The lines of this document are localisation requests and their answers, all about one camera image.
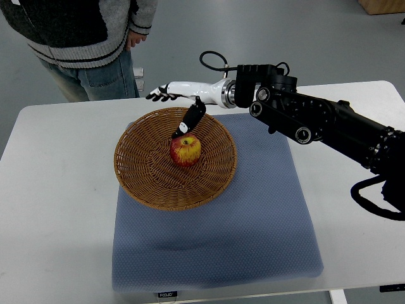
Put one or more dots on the person's bare hand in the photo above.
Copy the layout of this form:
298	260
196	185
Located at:
134	38

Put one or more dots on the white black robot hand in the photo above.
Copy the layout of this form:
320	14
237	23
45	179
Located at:
220	93

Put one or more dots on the red yellow apple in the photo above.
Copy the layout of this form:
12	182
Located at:
185	151

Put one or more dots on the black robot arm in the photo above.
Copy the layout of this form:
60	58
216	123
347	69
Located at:
271	96

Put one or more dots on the brown wicker basket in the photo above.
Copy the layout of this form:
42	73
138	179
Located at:
174	174

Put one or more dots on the white floor socket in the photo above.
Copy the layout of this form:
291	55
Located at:
139	78

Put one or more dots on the person in grey sweater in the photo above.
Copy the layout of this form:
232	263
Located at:
82	43

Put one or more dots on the blue grey quilted mat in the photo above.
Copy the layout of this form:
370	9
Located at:
258	229

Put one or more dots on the wooden box corner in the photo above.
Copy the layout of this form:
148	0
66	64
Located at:
382	7

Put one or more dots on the black table control label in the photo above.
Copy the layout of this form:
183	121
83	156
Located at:
168	294

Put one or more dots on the black table bracket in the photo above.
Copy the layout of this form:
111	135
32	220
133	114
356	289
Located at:
392	288

